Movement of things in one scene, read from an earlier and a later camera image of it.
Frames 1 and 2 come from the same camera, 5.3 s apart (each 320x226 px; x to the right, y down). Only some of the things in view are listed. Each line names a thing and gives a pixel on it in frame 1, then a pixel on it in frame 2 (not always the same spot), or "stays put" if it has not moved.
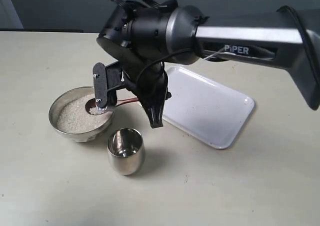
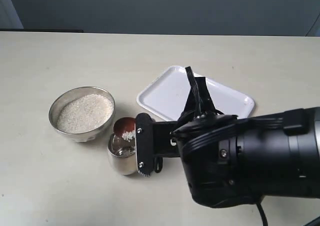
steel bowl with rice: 68,116 stays put
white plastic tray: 207,109 stays put
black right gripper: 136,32 to 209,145
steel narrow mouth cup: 126,151 stays put
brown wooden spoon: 91,109 to 125,127
